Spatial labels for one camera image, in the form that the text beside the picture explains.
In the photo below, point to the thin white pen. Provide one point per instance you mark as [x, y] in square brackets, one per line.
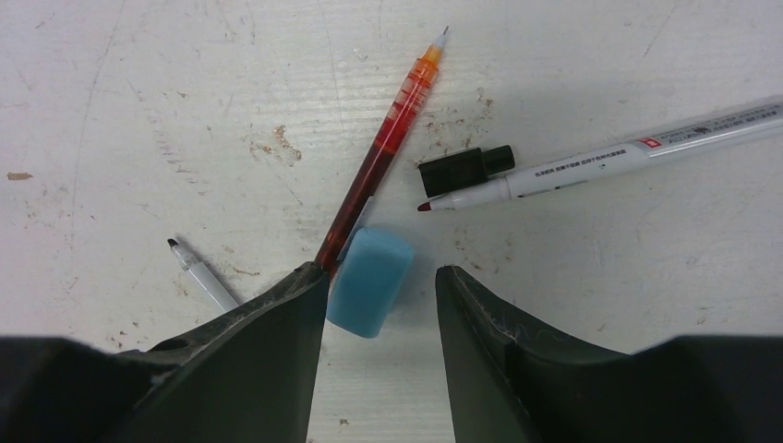
[202, 276]

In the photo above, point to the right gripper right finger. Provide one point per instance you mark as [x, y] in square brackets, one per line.
[514, 378]

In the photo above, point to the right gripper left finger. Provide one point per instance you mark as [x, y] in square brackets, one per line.
[246, 376]

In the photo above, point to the black pen cap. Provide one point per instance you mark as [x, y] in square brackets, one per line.
[463, 169]

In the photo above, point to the red pen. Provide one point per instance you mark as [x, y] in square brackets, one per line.
[406, 106]

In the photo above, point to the blue highlighter cap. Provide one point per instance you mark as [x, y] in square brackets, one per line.
[371, 276]

